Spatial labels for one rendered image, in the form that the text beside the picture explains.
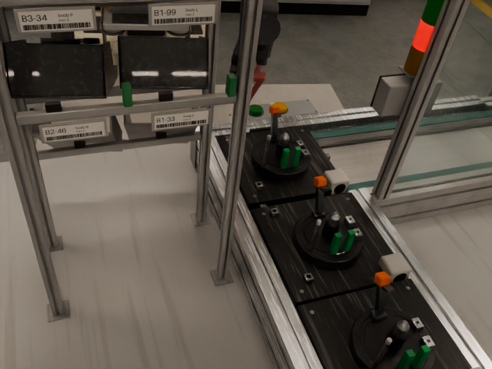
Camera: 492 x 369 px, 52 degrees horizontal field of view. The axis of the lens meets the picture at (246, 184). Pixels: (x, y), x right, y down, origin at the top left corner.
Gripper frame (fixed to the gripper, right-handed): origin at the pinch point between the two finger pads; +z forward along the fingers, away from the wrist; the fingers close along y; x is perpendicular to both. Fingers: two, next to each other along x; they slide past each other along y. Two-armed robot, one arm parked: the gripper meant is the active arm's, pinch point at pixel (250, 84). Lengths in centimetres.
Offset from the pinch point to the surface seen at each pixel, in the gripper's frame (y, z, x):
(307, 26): 291, 132, -11
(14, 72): -32.7, -18.6, 28.7
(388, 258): -24.0, 18.9, -31.6
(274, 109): 8.3, 11.4, -5.0
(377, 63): 248, 132, -66
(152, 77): -25.5, -15.9, 11.8
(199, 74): -23.2, -16.0, 5.3
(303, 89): 54, 35, -12
